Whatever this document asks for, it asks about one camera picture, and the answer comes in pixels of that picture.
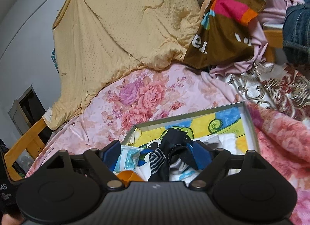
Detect lilac cloth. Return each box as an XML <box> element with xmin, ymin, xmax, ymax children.
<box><xmin>209</xmin><ymin>0</ymin><xmax>306</xmax><ymax>80</ymax></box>

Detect cartoon print towel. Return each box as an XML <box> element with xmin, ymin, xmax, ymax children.
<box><xmin>132</xmin><ymin>106</ymin><xmax>255</xmax><ymax>153</ymax></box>

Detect white fleece sock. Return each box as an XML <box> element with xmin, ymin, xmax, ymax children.
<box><xmin>194</xmin><ymin>134</ymin><xmax>239</xmax><ymax>148</ymax></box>

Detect white and blue wipes packet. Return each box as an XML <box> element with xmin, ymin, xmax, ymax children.
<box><xmin>114</xmin><ymin>146</ymin><xmax>143</xmax><ymax>173</ymax></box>

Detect black patterned sock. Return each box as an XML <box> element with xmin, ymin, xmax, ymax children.
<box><xmin>146</xmin><ymin>128</ymin><xmax>214</xmax><ymax>183</ymax></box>

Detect blue jeans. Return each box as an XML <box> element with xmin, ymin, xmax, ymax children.
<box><xmin>282</xmin><ymin>2</ymin><xmax>310</xmax><ymax>64</ymax></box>

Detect grey metal cabinet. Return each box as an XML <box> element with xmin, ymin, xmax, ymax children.
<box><xmin>8</xmin><ymin>86</ymin><xmax>49</xmax><ymax>138</ymax></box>

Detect teal wall sticker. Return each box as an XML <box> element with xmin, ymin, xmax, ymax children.
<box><xmin>51</xmin><ymin>48</ymin><xmax>60</xmax><ymax>73</ymax></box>

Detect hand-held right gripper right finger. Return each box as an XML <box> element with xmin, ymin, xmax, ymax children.
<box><xmin>186</xmin><ymin>140</ymin><xmax>263</xmax><ymax>190</ymax></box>

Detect orange silicone mitt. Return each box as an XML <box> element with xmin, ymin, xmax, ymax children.
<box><xmin>114</xmin><ymin>170</ymin><xmax>143</xmax><ymax>188</ymax></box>

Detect brown colourful striped blanket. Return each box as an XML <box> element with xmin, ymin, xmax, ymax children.
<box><xmin>184</xmin><ymin>0</ymin><xmax>273</xmax><ymax>69</ymax></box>

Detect pale pink floral sheet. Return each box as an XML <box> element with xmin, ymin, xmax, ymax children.
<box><xmin>25</xmin><ymin>64</ymin><xmax>243</xmax><ymax>179</ymax></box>

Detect ornate brocade cloth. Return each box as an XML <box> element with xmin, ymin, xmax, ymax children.
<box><xmin>224</xmin><ymin>62</ymin><xmax>310</xmax><ymax>128</ymax></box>

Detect red floral woven blanket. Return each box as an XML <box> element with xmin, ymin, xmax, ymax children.
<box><xmin>245</xmin><ymin>101</ymin><xmax>310</xmax><ymax>225</ymax></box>

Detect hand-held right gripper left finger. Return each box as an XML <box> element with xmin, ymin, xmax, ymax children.
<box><xmin>46</xmin><ymin>140</ymin><xmax>124</xmax><ymax>190</ymax></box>

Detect white towel with blue print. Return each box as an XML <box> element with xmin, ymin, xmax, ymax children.
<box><xmin>136</xmin><ymin>159</ymin><xmax>204</xmax><ymax>183</ymax></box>

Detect yellow quilt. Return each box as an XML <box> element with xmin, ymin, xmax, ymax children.
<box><xmin>45</xmin><ymin>0</ymin><xmax>201</xmax><ymax>130</ymax></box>

